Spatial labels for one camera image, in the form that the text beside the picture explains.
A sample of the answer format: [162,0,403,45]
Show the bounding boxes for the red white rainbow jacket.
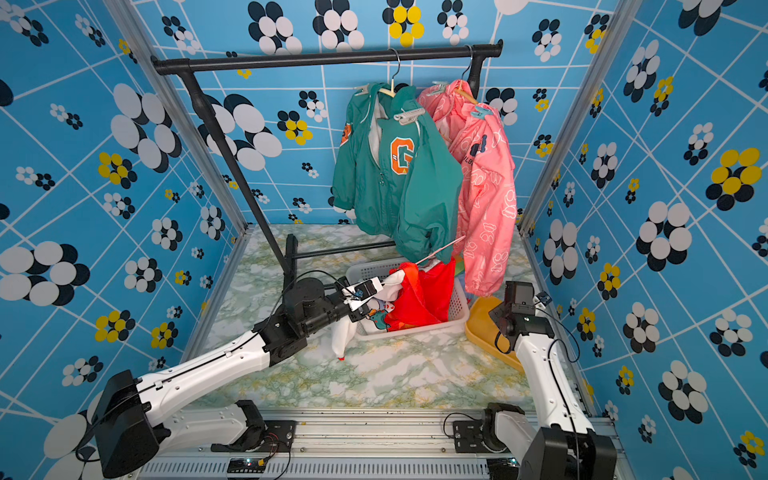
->
[331,259,457,360]

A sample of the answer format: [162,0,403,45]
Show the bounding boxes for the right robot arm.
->
[483,281,618,479]

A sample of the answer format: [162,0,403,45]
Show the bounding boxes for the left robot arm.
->
[86,277,383,479]

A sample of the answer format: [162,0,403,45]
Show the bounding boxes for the white plastic basket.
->
[346,258,470,341]

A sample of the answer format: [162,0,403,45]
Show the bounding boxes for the black clothes rack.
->
[151,40,504,284]

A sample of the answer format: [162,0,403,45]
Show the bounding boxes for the yellow plastic tub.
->
[465,297,524,373]

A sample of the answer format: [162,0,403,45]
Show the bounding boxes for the green letter jacket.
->
[331,83,463,263]

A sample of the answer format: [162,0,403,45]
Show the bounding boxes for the pink printed jacket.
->
[418,80,518,297]

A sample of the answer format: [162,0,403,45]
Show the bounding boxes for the green circuit board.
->
[227,458,268,474]

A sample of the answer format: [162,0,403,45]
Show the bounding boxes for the white clothespin on green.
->
[393,108,426,125]

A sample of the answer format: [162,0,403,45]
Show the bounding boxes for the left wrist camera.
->
[343,277,383,301]

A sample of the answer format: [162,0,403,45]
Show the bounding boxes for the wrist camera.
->
[343,277,383,301]
[535,291,552,307]

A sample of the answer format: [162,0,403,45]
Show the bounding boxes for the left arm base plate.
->
[211,420,297,453]

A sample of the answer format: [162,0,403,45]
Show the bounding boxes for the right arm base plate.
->
[451,420,510,454]

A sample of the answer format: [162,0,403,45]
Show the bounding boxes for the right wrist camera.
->
[535,291,552,307]

